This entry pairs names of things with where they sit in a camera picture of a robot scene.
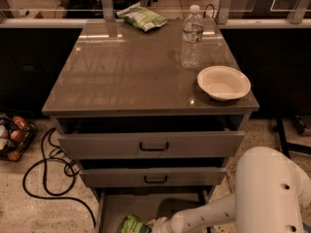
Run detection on white paper bowl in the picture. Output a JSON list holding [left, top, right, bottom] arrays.
[[197, 66, 251, 101]]

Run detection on middle grey drawer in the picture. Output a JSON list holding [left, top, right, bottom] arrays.
[[81, 167, 225, 187]]

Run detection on clear plastic water bottle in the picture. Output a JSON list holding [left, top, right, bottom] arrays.
[[181, 5, 204, 69]]

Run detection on green rice chip bag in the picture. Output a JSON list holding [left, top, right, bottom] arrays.
[[119, 215, 152, 233]]

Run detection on grey metal post right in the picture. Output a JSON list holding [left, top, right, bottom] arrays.
[[216, 0, 232, 25]]

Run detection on grey metal post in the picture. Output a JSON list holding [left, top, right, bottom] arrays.
[[216, 0, 232, 25], [101, 0, 115, 21]]

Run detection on black stand leg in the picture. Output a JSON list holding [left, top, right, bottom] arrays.
[[275, 116, 311, 160]]

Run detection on black floor cable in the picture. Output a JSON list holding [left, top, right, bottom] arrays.
[[21, 127, 97, 228]]

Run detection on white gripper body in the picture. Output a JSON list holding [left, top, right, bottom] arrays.
[[152, 217, 173, 233]]

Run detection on grey drawer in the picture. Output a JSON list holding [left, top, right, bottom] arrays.
[[59, 131, 245, 159], [94, 191, 208, 233], [81, 167, 225, 187]]

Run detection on top grey drawer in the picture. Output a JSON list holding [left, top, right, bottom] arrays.
[[59, 131, 245, 159]]

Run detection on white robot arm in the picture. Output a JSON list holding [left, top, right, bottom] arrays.
[[152, 147, 311, 233]]

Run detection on bottom grey drawer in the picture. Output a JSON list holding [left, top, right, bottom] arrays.
[[94, 191, 208, 233]]

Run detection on green chip bag at back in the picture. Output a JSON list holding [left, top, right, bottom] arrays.
[[117, 2, 167, 32]]

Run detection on grey drawer cabinet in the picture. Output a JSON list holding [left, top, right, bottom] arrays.
[[41, 18, 260, 233]]

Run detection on black wire basket with items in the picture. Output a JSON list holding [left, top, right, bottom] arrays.
[[0, 114, 38, 162]]

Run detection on grey metal post left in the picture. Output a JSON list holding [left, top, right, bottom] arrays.
[[101, 0, 115, 21]]

